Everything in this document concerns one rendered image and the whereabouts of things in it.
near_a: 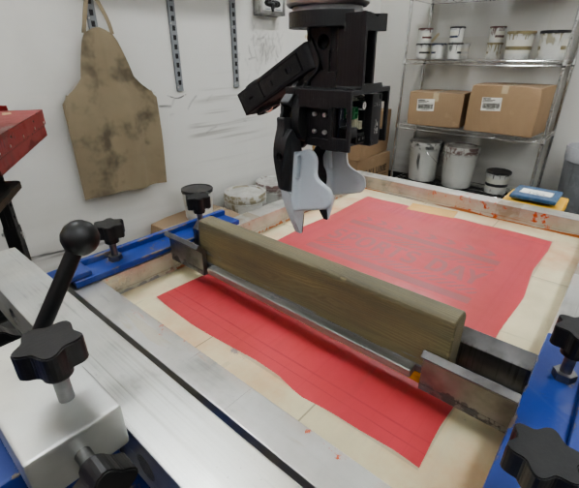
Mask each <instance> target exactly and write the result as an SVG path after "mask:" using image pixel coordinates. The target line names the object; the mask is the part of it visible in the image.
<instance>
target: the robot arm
mask: <svg viewBox="0 0 579 488"><path fill-rule="evenodd" d="M370 2H371V0H286V5H287V7H288V8H289V9H292V12H290V13H289V29H290V30H307V42H304V43H303V44H302V45H301V46H299V47H298V48H296V49H295V50H294V51H293V52H291V53H290V54H289V55H287V56H286V57H285V58H284V59H282V60H281V61H280V62H279V63H277V64H276V65H275V66H273V67H272V68H271V69H270V70H268V71H267V72H266V73H265V74H263V75H262V76H260V77H259V78H257V79H255V80H254V81H252V82H251V83H249V84H248V85H247V86H246V88H245V89H244V90H243V91H241V92H240V93H239V94H237V96H238V98H239V101H240V103H241V105H242V107H243V109H244V111H245V113H246V116H247V115H251V114H256V113H257V114H258V115H263V114H265V113H268V112H270V111H272V110H274V109H275V108H277V107H278V106H279V105H280V104H281V113H280V117H277V130H276V135H275V139H274V147H273V158H274V166H275V171H276V176H277V182H278V187H279V189H280V190H281V193H282V198H283V202H284V205H285V208H286V209H287V212H288V215H289V219H290V221H291V223H292V225H293V228H294V230H295V231H296V232H298V233H302V232H303V223H304V212H303V210H319V211H320V214H321V216H322V217H323V219H325V220H328V219H329V216H330V213H331V210H332V206H333V202H334V199H335V195H343V194H355V193H361V192H362V191H363V190H364V189H365V187H366V181H365V178H364V176H363V175H362V174H361V173H359V172H358V171H356V170H355V169H354V168H352V167H351V166H350V164H349V161H348V153H350V147H351V146H354V145H357V144H360V145H367V146H371V145H374V144H377V143H378V142H379V140H385V137H386V126H387V115H388V105H389V94H390V85H382V82H376V83H374V73H375V60H376V47H377V34H378V32H384V31H386V28H387V17H388V14H384V13H382V14H375V13H372V12H368V11H363V8H365V7H367V6H368V5H369V4H370ZM381 102H384V107H383V118H382V129H380V122H381ZM307 144H308V145H315V146H316V147H315V149H314V151H313V150H311V149H305V150H303V151H302V148H303V147H305V146H306V145H307Z"/></svg>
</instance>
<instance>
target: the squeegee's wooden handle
mask: <svg viewBox="0 0 579 488"><path fill-rule="evenodd" d="M198 232H199V241H200V247H201V248H203V249H204V250H205V251H206V258H207V267H210V266H212V265H216V266H218V267H220V268H222V269H224V270H226V271H227V272H229V273H231V274H233V275H235V276H237V277H239V278H241V279H243V280H246V281H248V282H250V283H252V284H254V285H256V286H258V287H260V288H262V289H264V290H267V291H269V292H271V293H273V294H275V295H277V296H279V297H281V298H283V299H285V300H287V301H288V302H291V303H293V304H295V305H297V306H299V307H301V308H303V309H305V310H307V311H309V312H311V313H313V314H315V315H317V316H319V317H321V318H323V319H325V320H328V321H330V322H332V323H334V324H337V325H339V326H341V327H343V328H345V329H346V330H348V331H350V332H352V333H354V334H356V335H358V336H360V337H362V338H364V339H366V340H368V341H370V342H372V343H374V344H376V345H378V346H380V347H383V348H385V349H387V350H389V351H392V352H394V353H396V354H398V355H400V356H402V357H404V358H406V359H407V360H409V361H411V362H413V363H415V368H414V371H416V372H418V373H421V368H422V363H423V359H422V358H421V354H422V353H423V351H424V350H426V351H428V352H431V353H433V354H435V355H437V356H439V357H441V358H444V359H446V360H448V361H450V362H452V363H455V361H456V357H457V353H458V350H459V346H460V342H461V337H462V333H463V329H464V325H465V321H466V312H465V311H463V310H460V309H458V308H455V307H452V306H450V305H447V304H444V303H442V302H440V301H438V300H435V299H432V298H430V297H427V296H424V295H422V294H419V293H416V292H414V291H411V290H407V289H404V288H401V287H399V286H396V285H393V284H391V283H388V282H386V281H384V280H381V279H379V278H376V277H373V276H371V275H368V274H365V273H363V272H360V271H357V270H355V269H352V268H349V267H347V266H344V265H342V264H340V263H337V262H334V261H332V260H329V259H325V258H322V257H320V256H317V255H314V254H312V253H309V252H306V251H304V250H301V249H298V248H296V247H293V246H291V245H289V244H286V243H283V242H281V241H278V240H275V239H273V238H270V237H267V236H265V235H262V234H259V233H257V232H254V231H252V230H249V229H245V228H242V227H240V226H238V225H235V224H232V223H230V222H227V221H224V220H222V219H219V218H216V217H214V216H208V217H206V218H203V219H200V220H199V222H198Z"/></svg>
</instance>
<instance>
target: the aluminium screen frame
mask: <svg viewBox="0 0 579 488"><path fill-rule="evenodd" d="M357 171H358V172H359V173H361V174H362V175H363V176H364V178H365V181H366V187H365V189H368V190H372V191H377V192H381V193H385V194H390V195H393V196H397V197H402V198H409V199H414V200H418V201H422V202H427V203H431V204H435V205H439V206H443V207H447V208H452V209H456V210H460V211H465V212H469V213H472V214H477V215H481V216H485V217H490V218H494V219H498V220H503V221H507V222H510V223H515V224H519V225H523V226H528V227H532V228H536V229H544V230H548V231H552V232H556V233H560V234H564V235H569V236H573V237H577V238H579V215H578V214H573V213H568V212H563V211H559V210H554V209H549V208H544V207H539V206H534V205H529V204H525V203H520V202H516V201H511V200H506V199H501V198H492V197H487V196H483V195H478V194H473V193H468V192H463V191H458V190H453V189H448V188H444V187H439V186H434V185H429V184H424V183H419V182H414V181H410V180H405V179H401V178H396V177H391V176H386V175H381V174H376V173H372V172H367V171H362V170H357ZM233 218H234V219H237V220H239V225H238V226H240V227H242V228H245V229H249V230H252V231H254V232H257V233H261V232H263V231H265V230H267V229H271V228H273V227H275V226H278V225H280V224H282V223H283V222H286V221H288V220H289V219H290V217H289V215H288V212H287V209H286V208H285V205H284V202H283V200H282V199H280V200H277V201H275V202H272V203H269V204H267V205H265V206H262V207H260V208H257V209H254V210H252V211H249V212H247V213H244V214H241V215H239V216H236V217H233ZM183 266H185V265H184V264H182V263H180V262H178V261H176V260H174V259H172V254H171V252H169V253H166V254H164V255H161V256H159V257H156V258H154V259H151V260H148V261H146V262H143V263H141V264H138V265H136V266H133V267H131V268H128V269H126V270H123V271H121V272H118V273H116V274H113V275H111V276H108V277H106V278H104V279H102V280H99V281H97V282H94V283H92V284H89V285H86V286H84V287H81V288H79V289H77V288H76V287H75V286H73V285H72V284H70V285H69V288H68V290H67V291H68V292H69V293H70V294H71V295H72V296H74V297H75V298H76V299H77V300H78V301H80V302H81V303H82V304H83V305H84V306H86V307H87V308H88V309H89V310H90V311H92V312H93V313H94V314H95V315H96V316H98V317H99V318H100V319H101V320H103V321H104V322H105V323H106V324H107V325H108V326H110V327H111V328H112V329H113V330H114V331H116V332H117V333H118V334H119V335H120V336H122V337H123V338H124V339H125V340H126V341H128V342H129V343H130V344H131V345H132V346H134V347H135V348H136V349H137V350H138V351H140V352H141V353H142V354H143V355H145V356H146V357H147V358H148V359H149V360H151V361H152V362H153V363H154V364H155V365H157V366H158V367H159V368H160V369H161V370H163V371H164V372H165V373H166V374H167V375H169V376H170V377H171V378H172V379H173V380H175V381H176V382H177V383H178V384H180V385H181V386H182V387H183V388H184V389H186V390H187V391H188V392H189V393H190V394H192V395H193V396H194V397H195V398H196V399H198V400H199V401H200V402H201V403H202V404H204V405H205V406H206V407H207V408H208V409H210V410H211V411H212V412H213V413H215V414H216V415H217V416H218V417H219V418H221V419H222V420H223V421H224V422H225V423H226V424H227V425H228V426H229V427H230V428H232V429H233V430H234V431H235V432H236V433H237V434H239V435H240V436H241V437H242V438H243V439H245V440H246V441H247V442H248V443H250V444H251V445H252V446H253V447H254V448H256V449H257V450H258V451H259V452H260V453H262V454H263V455H264V456H265V457H266V458H268V459H269V460H270V461H271V462H272V463H274V464H275V465H276V466H277V467H278V468H280V469H281V470H282V471H283V472H284V473H286V474H287V475H288V476H289V477H291V478H292V479H293V480H294V481H295V482H297V483H298V484H299V485H300V486H301V487H303V488H392V487H390V486H389V485H388V484H386V483H385V482H383V481H382V480H381V479H379V478H378V477H376V476H375V475H374V474H372V473H370V472H369V471H368V470H366V469H365V468H363V467H362V466H361V465H359V464H358V463H356V462H355V461H354V460H352V459H351V458H350V457H349V456H347V455H346V454H345V453H343V452H342V451H340V450H339V449H338V448H336V447H335V446H333V445H332V444H331V443H329V442H327V441H326V440H325V439H323V438H322V437H320V436H319V435H318V434H316V433H315V432H313V431H312V430H311V429H309V428H308V427H306V426H305V425H304V424H302V423H301V422H299V421H298V420H297V419H295V418H294V417H292V416H291V415H290V414H288V413H287V412H285V411H283V410H282V409H281V408H279V407H278V406H276V405H275V404H274V403H272V402H271V401H269V400H268V399H267V398H265V397H264V396H262V395H261V394H260V393H258V392H257V391H255V390H254V389H253V388H252V387H251V386H249V385H248V384H247V383H245V382H244V381H242V380H241V379H239V378H238V377H236V376H235V375H234V374H232V373H231V372H229V371H228V370H227V369H225V368H224V367H222V366H221V365H219V364H218V363H217V362H215V361H214V360H212V359H211V358H210V357H208V356H207V355H205V354H204V353H203V352H201V351H199V350H198V349H197V348H195V347H194V346H192V345H191V344H190V343H188V342H187V341H185V340H184V339H183V338H181V337H180V336H178V335H177V334H176V333H174V332H173V331H171V330H170V329H169V328H167V327H166V326H164V325H163V324H162V323H160V322H159V321H157V320H155V319H154V318H153V317H151V316H150V315H148V314H147V313H146V312H144V311H143V310H141V309H140V308H139V307H138V306H137V305H135V304H134V303H133V302H131V301H130V300H128V299H127V298H126V297H124V296H123V295H121V294H122V293H124V292H126V291H128V290H132V289H134V288H136V287H139V286H141V285H143V284H146V283H148V282H150V281H152V280H155V279H157V278H159V277H161V276H164V275H166V274H168V273H170V272H172V271H174V270H176V269H179V268H181V267H183ZM559 315H568V316H571V317H574V318H578V317H579V262H578V264H577V267H576V269H575V272H574V274H573V276H572V279H571V281H570V284H569V286H568V288H567V291H566V293H565V296H564V299H563V302H562V304H561V307H560V309H559V311H558V313H557V315H556V318H555V320H554V323H553V325H552V327H551V330H550V332H549V333H552V332H553V329H554V327H555V324H556V322H557V319H558V317H559Z"/></svg>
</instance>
